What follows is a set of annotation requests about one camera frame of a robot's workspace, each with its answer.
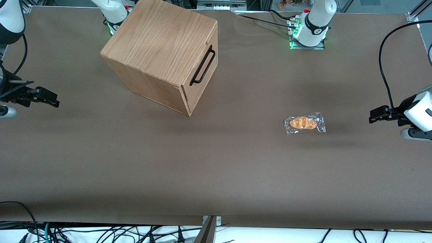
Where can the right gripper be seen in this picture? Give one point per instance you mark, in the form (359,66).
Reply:
(12,92)

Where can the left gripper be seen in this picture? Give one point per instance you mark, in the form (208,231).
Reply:
(397,110)

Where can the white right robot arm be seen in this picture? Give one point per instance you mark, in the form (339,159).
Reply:
(113,10)

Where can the wooden drawer cabinet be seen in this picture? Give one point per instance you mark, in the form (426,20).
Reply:
(152,44)

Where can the bread roll in clear wrapper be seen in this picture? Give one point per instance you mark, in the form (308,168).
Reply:
(303,123)

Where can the small orange object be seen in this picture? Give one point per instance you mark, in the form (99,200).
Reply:
(282,4)

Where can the brown table cover mat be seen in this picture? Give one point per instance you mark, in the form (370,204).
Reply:
(216,162)

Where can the grey metal equipment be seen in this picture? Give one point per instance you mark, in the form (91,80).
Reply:
(221,4)

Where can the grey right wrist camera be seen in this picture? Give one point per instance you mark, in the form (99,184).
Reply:
(6,111)

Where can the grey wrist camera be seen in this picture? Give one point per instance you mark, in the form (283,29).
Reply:
(416,134)
(6,111)

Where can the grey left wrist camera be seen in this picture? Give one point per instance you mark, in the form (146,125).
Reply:
(416,134)

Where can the aluminium corner bracket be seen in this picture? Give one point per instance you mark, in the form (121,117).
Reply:
(412,17)
(27,9)

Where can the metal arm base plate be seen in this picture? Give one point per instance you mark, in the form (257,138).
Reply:
(308,47)

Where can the aluminium frame profile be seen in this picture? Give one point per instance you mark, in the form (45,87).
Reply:
(422,8)

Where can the small metal table bracket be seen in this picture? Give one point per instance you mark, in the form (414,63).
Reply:
(218,220)

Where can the brown post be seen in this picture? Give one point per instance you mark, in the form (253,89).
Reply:
(206,233)

